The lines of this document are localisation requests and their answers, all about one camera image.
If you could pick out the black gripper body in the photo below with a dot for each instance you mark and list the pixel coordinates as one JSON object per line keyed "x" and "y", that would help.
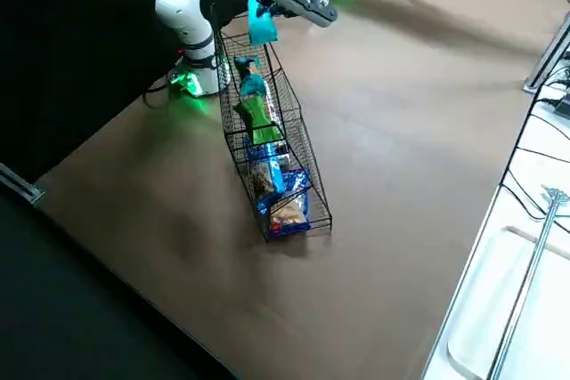
{"x": 307, "y": 6}

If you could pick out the plain teal chips packet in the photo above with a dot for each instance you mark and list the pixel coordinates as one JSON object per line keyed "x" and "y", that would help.
{"x": 263, "y": 26}

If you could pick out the teal chips packet orange print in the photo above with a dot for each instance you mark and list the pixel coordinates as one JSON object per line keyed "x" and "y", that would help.
{"x": 254, "y": 84}

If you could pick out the green chips packet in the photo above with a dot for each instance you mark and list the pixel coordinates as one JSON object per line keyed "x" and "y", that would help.
{"x": 258, "y": 122}

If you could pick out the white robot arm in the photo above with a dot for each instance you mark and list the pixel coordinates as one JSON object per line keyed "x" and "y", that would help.
{"x": 182, "y": 19}

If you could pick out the long blue cookie packet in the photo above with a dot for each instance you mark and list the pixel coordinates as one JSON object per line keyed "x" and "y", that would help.
{"x": 267, "y": 171}

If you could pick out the blue cookie bag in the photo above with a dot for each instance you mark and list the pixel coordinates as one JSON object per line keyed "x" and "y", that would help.
{"x": 289, "y": 220}

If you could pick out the black power adapter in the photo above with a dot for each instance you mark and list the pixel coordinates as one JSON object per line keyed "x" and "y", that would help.
{"x": 563, "y": 107}

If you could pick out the silver metal stand rod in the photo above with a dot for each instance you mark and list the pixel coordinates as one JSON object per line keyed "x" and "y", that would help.
{"x": 535, "y": 260}

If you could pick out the silver aluminium post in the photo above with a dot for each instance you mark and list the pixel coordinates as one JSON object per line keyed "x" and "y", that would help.
{"x": 548, "y": 56}

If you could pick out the silver aluminium frame rail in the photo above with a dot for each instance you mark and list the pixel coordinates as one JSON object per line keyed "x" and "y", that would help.
{"x": 22, "y": 186}

